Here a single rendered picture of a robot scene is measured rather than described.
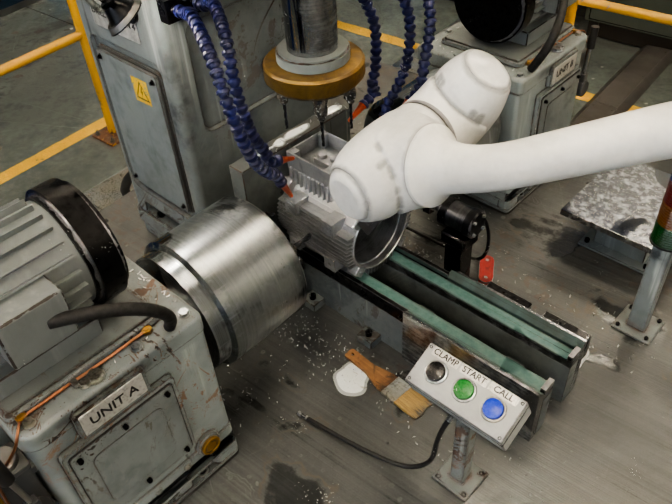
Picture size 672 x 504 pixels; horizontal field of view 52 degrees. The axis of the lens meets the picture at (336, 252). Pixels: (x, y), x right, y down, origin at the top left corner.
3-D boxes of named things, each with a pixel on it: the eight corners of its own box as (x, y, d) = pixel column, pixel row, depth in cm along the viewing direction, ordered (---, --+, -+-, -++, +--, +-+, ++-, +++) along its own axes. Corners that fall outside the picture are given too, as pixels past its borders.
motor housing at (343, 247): (281, 249, 147) (270, 176, 134) (343, 206, 156) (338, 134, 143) (349, 293, 136) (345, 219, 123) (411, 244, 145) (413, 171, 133)
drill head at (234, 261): (91, 368, 126) (45, 269, 109) (242, 262, 145) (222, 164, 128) (174, 448, 113) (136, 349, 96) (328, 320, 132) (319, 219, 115)
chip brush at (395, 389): (339, 360, 139) (339, 357, 138) (357, 346, 141) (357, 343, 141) (415, 421, 127) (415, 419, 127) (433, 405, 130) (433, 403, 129)
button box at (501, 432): (411, 388, 108) (402, 378, 104) (437, 352, 109) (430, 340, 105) (505, 453, 99) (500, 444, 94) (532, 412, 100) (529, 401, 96)
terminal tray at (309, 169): (288, 181, 138) (284, 151, 134) (325, 158, 144) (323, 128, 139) (330, 206, 132) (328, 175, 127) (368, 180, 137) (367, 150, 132)
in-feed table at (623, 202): (552, 248, 160) (560, 208, 152) (608, 193, 174) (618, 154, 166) (653, 297, 147) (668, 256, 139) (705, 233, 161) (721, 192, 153)
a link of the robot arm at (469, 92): (431, 94, 105) (377, 134, 98) (481, 22, 92) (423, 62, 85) (481, 144, 104) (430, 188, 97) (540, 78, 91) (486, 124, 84)
